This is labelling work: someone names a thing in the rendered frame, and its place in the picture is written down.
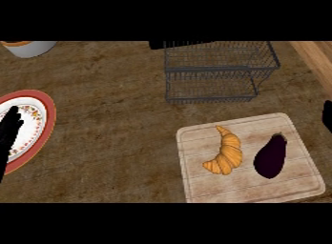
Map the red-rimmed floral white plate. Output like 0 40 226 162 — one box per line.
0 89 58 175

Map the dark wire tiered basket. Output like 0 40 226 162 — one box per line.
164 40 284 105

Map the dark purple eggplant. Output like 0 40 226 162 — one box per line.
253 132 289 180

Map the golden croissant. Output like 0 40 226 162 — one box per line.
201 125 246 176

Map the pale wooden cutting board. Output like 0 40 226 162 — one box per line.
175 112 327 204

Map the grey pot with orange contents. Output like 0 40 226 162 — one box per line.
0 40 60 59

